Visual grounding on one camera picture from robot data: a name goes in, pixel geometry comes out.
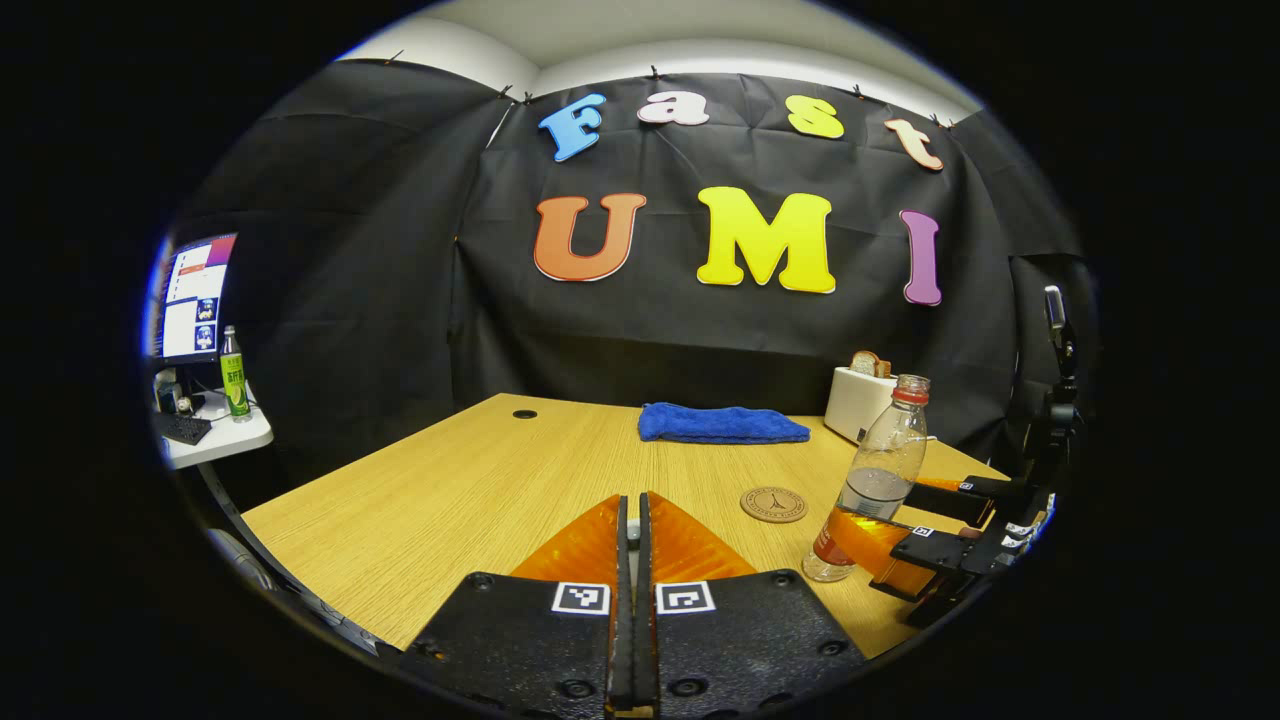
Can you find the black keyboard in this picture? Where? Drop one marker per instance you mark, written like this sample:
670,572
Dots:
185,430

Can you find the white side table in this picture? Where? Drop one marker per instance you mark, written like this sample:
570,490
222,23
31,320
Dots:
225,445

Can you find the blue towel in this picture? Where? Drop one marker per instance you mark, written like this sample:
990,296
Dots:
720,425

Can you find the green drink bottle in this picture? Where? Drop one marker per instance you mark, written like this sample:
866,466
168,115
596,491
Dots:
236,385

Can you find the round wooden coaster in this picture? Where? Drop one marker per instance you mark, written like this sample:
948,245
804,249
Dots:
773,504

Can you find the black backdrop cloth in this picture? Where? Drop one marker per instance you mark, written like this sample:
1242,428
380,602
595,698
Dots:
380,300

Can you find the computer monitor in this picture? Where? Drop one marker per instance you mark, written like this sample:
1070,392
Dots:
195,300

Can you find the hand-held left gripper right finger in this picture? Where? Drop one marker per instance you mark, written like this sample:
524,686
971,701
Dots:
646,640

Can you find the clear plastic water bottle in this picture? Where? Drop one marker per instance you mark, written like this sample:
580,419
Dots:
880,460

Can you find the small desk box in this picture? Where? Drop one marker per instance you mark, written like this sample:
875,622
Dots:
172,398

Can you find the bread slice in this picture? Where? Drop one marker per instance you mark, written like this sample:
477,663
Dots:
865,363

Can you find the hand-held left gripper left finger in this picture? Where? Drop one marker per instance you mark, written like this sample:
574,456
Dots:
620,640

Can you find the white toaster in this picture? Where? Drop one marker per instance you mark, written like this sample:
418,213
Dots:
855,405

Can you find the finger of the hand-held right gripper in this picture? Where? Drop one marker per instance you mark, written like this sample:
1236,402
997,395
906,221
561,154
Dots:
935,550
985,495

